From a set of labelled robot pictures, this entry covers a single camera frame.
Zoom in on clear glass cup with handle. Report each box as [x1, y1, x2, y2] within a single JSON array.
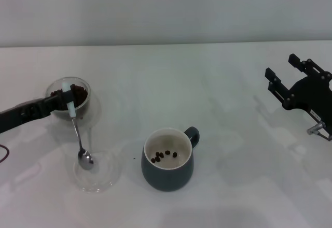
[[46, 76, 92, 121]]

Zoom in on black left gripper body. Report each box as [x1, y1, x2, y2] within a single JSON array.
[[0, 99, 35, 134]]

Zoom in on dark teal ceramic mug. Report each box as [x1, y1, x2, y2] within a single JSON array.
[[141, 126, 201, 193]]

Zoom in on small clear glass dish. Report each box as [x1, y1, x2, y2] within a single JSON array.
[[73, 149, 122, 193]]

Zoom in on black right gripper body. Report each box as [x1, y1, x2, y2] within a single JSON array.
[[288, 75, 332, 136]]

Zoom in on few coffee beans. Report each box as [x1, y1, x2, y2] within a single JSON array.
[[150, 150, 178, 164]]

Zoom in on pile of coffee beans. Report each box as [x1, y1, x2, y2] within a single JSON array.
[[49, 83, 89, 111]]

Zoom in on dark red cable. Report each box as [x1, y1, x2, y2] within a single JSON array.
[[0, 145, 11, 165]]

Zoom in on silver cable connector plug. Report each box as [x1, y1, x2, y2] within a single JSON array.
[[307, 122, 332, 142]]

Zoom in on clear glass saucer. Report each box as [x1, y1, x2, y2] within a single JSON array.
[[48, 93, 103, 137]]

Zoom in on metal spoon with blue handle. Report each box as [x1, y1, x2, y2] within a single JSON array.
[[63, 82, 94, 171]]

